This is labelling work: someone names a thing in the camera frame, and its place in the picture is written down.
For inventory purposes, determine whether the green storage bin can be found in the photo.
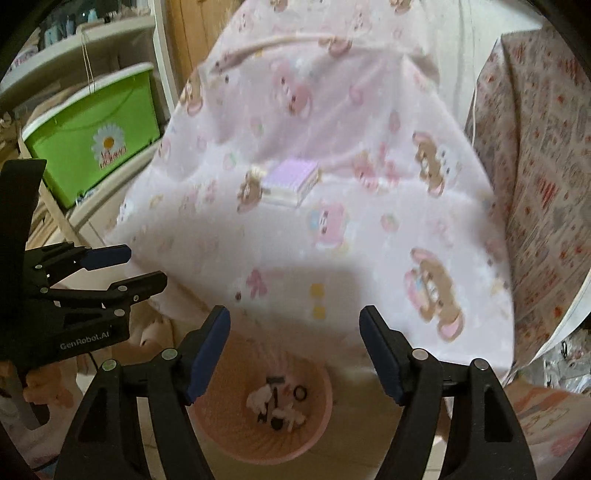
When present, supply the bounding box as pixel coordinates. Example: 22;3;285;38
22;63;162;209

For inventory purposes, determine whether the wooden stick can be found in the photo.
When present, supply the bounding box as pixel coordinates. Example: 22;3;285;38
41;180;89;246

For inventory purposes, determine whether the pink cartoon floor mat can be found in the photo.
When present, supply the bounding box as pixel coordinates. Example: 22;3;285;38
503;378;587;462

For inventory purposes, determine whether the pink ribbed wastebasket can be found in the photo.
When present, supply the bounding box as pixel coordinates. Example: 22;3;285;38
187;332;333;464

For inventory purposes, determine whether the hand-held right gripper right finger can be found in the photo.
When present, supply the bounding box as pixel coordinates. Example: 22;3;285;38
359;305;539;480

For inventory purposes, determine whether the white tissue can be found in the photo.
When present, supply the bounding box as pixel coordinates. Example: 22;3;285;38
247;385;278;414

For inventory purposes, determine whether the white cable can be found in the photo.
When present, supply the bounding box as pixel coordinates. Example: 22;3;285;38
464;88;482;139

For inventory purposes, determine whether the pink patterned cushion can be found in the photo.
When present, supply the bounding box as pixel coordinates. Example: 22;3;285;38
466;23;591;365

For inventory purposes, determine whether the white shelf unit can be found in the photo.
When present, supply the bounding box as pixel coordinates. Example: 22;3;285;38
0;0;181;241

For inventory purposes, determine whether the wooden door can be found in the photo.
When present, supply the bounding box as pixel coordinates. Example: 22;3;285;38
166;0;245;116

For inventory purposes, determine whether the pink cartoon printed cloth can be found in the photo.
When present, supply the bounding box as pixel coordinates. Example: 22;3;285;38
104;0;515;388

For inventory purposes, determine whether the small white tube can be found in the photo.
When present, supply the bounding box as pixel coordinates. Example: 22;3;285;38
281;408;308;430

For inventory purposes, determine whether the silver foil bag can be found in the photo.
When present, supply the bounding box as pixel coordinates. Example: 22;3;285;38
538;330;591;395

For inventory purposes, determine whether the white hanging string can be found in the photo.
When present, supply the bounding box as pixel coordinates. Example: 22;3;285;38
81;28;99;94

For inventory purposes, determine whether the purple checked tissue packet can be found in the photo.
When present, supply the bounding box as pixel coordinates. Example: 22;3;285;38
261;159;321;208

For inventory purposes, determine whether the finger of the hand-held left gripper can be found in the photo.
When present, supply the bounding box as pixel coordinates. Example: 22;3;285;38
25;244;132;291
41;271;168;320

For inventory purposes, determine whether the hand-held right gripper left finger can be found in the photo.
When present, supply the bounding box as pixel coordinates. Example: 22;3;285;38
55;305;232;480

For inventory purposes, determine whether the white covered mattress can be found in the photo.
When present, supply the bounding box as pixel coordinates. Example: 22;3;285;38
406;0;548;130

